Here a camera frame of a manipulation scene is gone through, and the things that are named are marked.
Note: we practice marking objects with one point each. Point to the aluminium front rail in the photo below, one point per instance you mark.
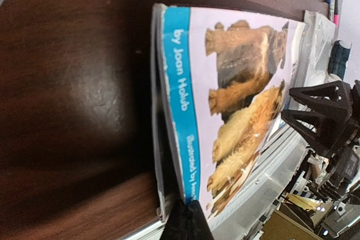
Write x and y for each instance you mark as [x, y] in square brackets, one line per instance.
[251, 207]

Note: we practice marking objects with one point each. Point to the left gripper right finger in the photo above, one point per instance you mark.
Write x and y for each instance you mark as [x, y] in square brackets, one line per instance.
[327, 124]

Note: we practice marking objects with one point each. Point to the white and dark blue bowl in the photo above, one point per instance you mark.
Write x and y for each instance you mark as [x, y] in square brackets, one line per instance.
[339, 57]

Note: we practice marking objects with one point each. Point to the grey notebook with barcode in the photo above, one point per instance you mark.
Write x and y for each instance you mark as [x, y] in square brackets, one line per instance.
[311, 49]

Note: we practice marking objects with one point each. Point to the white marker pen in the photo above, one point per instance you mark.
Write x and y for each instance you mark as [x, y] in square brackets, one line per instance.
[333, 9]

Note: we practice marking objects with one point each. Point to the dog picture book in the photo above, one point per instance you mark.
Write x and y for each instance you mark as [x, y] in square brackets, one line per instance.
[219, 80]

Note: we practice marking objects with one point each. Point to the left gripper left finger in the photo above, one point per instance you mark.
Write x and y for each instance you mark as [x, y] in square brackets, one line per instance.
[187, 222]

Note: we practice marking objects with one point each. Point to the pink highlighter marker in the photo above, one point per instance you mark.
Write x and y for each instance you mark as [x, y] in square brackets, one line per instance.
[336, 19]

